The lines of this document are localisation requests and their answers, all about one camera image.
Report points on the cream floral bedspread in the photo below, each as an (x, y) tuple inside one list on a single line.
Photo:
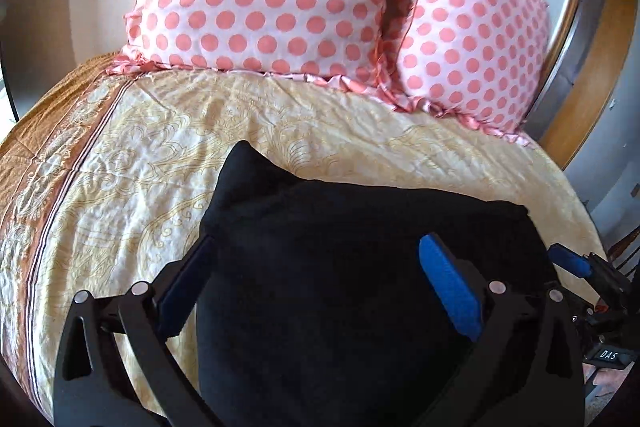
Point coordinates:
[(125, 167)]

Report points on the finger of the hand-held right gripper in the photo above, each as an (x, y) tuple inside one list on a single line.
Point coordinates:
[(570, 261)]

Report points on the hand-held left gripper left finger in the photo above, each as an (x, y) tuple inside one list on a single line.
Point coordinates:
[(177, 294)]

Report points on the black pants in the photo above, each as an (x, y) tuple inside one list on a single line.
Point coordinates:
[(330, 282)]

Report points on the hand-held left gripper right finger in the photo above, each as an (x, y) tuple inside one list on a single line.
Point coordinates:
[(455, 292)]

